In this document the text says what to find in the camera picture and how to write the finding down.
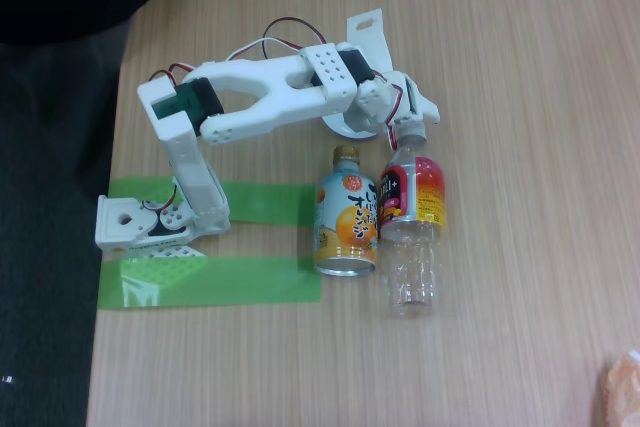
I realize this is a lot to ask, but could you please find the clear plastic bottle red label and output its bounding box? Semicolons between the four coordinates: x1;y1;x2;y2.
378;124;448;319

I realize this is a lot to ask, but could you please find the orange juice bottle can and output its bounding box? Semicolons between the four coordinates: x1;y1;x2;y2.
313;144;379;278

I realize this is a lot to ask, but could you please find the small white round plate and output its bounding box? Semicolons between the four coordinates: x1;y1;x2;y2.
322;114;386;141

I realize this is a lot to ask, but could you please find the short green tape strip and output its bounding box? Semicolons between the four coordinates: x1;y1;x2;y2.
108;175;321;226

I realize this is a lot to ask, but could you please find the long green tape strip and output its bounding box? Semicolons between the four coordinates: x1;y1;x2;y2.
97;255;322;312

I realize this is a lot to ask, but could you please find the orange plastic bag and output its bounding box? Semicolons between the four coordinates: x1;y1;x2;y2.
597;349;640;427

